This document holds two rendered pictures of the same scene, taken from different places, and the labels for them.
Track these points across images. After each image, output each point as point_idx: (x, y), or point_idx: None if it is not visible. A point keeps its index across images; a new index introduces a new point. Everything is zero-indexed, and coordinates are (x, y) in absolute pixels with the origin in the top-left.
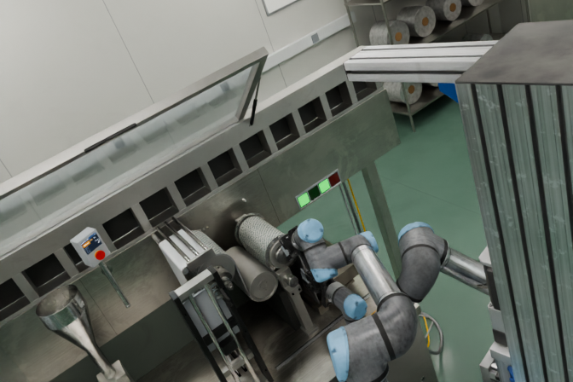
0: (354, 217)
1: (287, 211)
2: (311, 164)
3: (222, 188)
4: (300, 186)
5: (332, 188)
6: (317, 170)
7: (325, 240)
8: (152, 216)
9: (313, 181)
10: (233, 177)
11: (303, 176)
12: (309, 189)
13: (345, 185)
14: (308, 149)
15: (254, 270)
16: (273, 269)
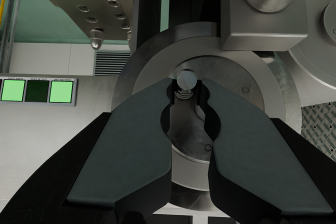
0: None
1: (98, 90)
2: (15, 142)
3: (188, 210)
4: (54, 118)
5: (2, 73)
6: (10, 126)
7: (51, 0)
8: None
9: (28, 111)
10: (160, 213)
11: (41, 133)
12: (42, 103)
13: (0, 48)
14: (6, 175)
15: (328, 100)
16: (281, 64)
